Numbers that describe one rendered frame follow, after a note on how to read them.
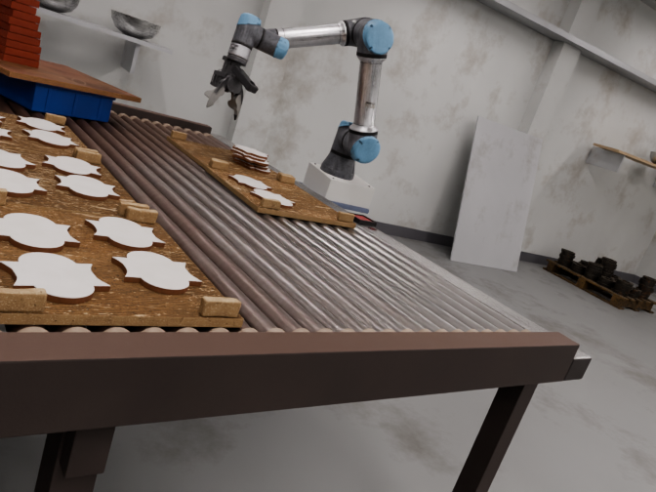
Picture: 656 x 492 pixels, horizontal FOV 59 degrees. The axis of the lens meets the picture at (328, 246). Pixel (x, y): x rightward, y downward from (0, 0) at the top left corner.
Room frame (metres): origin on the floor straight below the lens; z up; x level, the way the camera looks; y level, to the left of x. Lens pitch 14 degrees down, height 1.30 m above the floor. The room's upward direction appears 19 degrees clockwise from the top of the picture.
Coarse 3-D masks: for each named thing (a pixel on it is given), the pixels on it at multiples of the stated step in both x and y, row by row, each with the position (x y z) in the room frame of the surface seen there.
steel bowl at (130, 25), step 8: (112, 16) 4.26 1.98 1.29; (120, 16) 4.22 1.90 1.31; (128, 16) 4.21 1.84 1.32; (120, 24) 4.24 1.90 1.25; (128, 24) 4.22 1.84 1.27; (136, 24) 4.23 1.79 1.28; (144, 24) 4.26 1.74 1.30; (152, 24) 4.30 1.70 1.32; (128, 32) 4.28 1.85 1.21; (136, 32) 4.27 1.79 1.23; (144, 32) 4.29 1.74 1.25; (152, 32) 4.34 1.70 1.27
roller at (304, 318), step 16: (96, 128) 2.01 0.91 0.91; (112, 144) 1.84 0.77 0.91; (128, 160) 1.70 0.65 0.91; (144, 176) 1.58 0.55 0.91; (192, 208) 1.38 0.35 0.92; (208, 224) 1.29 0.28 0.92; (224, 240) 1.21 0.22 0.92; (240, 256) 1.14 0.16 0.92; (256, 272) 1.08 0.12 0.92; (272, 288) 1.03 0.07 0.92; (288, 304) 0.98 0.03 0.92; (304, 320) 0.94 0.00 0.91
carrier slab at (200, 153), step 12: (180, 144) 2.10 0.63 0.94; (192, 144) 2.19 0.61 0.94; (204, 144) 2.28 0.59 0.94; (192, 156) 1.98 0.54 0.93; (204, 156) 2.03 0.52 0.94; (216, 156) 2.11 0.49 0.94; (228, 156) 2.20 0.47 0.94; (204, 168) 1.89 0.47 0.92; (228, 168) 1.96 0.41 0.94; (240, 168) 2.04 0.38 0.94; (276, 180) 2.05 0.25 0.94
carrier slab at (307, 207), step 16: (224, 176) 1.81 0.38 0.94; (240, 192) 1.65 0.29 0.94; (272, 192) 1.81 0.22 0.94; (288, 192) 1.89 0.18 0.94; (304, 192) 1.98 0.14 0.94; (256, 208) 1.56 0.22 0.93; (304, 208) 1.73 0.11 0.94; (320, 208) 1.82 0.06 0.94; (336, 224) 1.72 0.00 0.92; (352, 224) 1.76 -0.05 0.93
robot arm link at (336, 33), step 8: (320, 24) 2.34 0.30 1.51; (328, 24) 2.34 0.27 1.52; (336, 24) 2.35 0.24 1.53; (344, 24) 2.35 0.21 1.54; (352, 24) 2.35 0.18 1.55; (280, 32) 2.25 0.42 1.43; (288, 32) 2.26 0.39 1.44; (296, 32) 2.27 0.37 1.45; (304, 32) 2.29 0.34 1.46; (312, 32) 2.30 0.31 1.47; (320, 32) 2.31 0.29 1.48; (328, 32) 2.32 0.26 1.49; (336, 32) 2.33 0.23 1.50; (344, 32) 2.34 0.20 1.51; (288, 40) 2.26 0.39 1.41; (296, 40) 2.27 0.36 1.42; (304, 40) 2.29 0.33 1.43; (312, 40) 2.30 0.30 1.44; (320, 40) 2.32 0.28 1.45; (328, 40) 2.33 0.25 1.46; (336, 40) 2.35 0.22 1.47; (344, 40) 2.35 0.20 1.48
